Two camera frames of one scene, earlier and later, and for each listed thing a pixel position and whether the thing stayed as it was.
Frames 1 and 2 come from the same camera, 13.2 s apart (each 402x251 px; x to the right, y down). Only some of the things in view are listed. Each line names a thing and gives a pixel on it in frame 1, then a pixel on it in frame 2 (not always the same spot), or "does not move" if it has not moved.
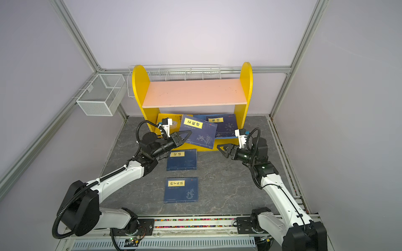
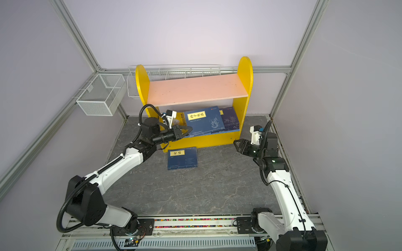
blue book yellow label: x=182 y=159 does not move
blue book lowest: x=203 y=133 → x=230 y=118
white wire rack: x=178 y=72 does not move
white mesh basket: x=102 y=94 does not move
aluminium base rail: x=181 y=234 does not move
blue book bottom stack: x=181 y=190 → x=204 y=121
